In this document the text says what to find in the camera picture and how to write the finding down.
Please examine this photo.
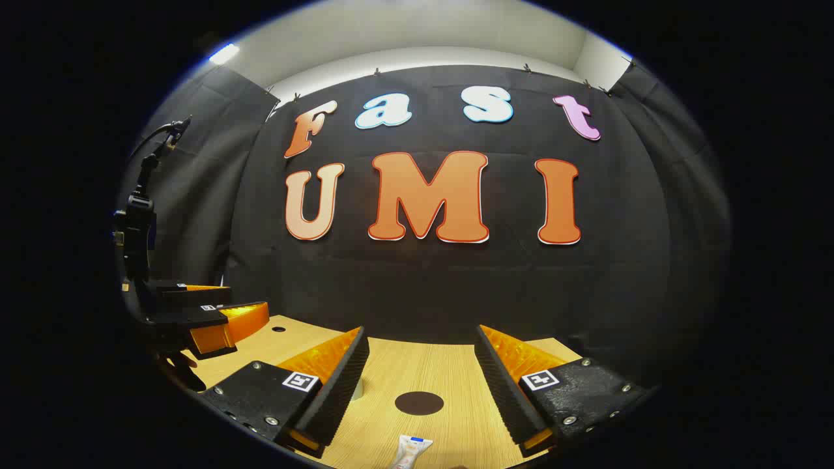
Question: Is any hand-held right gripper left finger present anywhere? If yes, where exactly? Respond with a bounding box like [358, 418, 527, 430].
[199, 326, 371, 460]

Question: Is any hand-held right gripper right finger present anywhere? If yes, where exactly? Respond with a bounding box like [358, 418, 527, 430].
[474, 324, 652, 457]

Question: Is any dark brown round coaster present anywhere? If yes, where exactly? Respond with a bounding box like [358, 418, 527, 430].
[395, 391, 445, 416]

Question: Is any white toothpaste tube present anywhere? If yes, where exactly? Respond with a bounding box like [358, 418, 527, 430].
[390, 434, 434, 469]

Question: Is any wooden desktop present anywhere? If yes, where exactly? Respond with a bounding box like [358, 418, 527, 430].
[160, 315, 587, 469]

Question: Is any plain black cloth panel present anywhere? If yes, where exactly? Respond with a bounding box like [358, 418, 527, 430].
[609, 60, 734, 391]
[117, 65, 281, 307]

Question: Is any black backdrop cloth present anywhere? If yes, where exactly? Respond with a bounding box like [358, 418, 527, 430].
[222, 64, 678, 365]

